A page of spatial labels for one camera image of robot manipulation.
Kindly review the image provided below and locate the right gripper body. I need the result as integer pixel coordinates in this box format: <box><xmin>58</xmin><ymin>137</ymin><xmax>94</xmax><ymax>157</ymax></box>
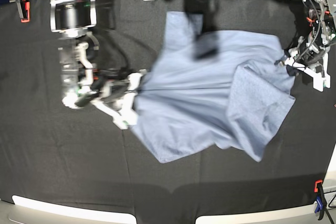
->
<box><xmin>58</xmin><ymin>34</ymin><xmax>131</xmax><ymax>110</ymax></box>

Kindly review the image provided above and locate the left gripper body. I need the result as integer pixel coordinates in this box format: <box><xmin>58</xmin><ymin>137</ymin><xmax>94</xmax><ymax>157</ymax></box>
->
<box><xmin>296</xmin><ymin>28</ymin><xmax>331</xmax><ymax>71</ymax></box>

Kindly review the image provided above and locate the light blue t-shirt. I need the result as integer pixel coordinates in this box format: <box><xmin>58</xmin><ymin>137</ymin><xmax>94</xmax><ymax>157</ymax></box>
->
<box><xmin>131</xmin><ymin>11</ymin><xmax>295</xmax><ymax>163</ymax></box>

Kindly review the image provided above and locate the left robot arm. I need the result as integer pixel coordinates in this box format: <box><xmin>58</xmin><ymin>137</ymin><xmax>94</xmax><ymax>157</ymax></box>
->
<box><xmin>275</xmin><ymin>0</ymin><xmax>335</xmax><ymax>78</ymax></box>

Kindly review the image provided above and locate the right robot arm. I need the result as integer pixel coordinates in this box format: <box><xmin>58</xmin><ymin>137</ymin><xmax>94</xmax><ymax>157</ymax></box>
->
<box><xmin>50</xmin><ymin>0</ymin><xmax>142</xmax><ymax>114</ymax></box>

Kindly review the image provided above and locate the black table cloth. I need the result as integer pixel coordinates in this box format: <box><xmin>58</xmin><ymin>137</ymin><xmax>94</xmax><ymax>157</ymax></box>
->
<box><xmin>1</xmin><ymin>0</ymin><xmax>335</xmax><ymax>223</ymax></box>

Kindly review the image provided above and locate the orange clamp top left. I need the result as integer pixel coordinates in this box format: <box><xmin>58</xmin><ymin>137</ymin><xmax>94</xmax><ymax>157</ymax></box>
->
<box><xmin>15</xmin><ymin>0</ymin><xmax>30</xmax><ymax>23</ymax></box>

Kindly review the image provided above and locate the orange blue clamp bottom right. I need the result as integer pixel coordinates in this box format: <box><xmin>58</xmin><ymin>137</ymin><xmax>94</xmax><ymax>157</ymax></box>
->
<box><xmin>314</xmin><ymin>180</ymin><xmax>327</xmax><ymax>221</ymax></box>

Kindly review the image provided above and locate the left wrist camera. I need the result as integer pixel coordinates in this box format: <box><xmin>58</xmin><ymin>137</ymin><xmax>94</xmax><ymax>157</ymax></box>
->
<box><xmin>292</xmin><ymin>53</ymin><xmax>331</xmax><ymax>92</ymax></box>

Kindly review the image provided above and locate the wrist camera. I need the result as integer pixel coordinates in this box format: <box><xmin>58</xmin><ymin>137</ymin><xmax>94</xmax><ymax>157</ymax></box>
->
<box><xmin>292</xmin><ymin>53</ymin><xmax>331</xmax><ymax>92</ymax></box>
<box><xmin>91</xmin><ymin>99</ymin><xmax>138</xmax><ymax>130</ymax></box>

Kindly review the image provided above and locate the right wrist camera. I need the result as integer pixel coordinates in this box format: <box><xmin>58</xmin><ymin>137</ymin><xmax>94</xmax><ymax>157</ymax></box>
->
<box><xmin>91</xmin><ymin>99</ymin><xmax>138</xmax><ymax>130</ymax></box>

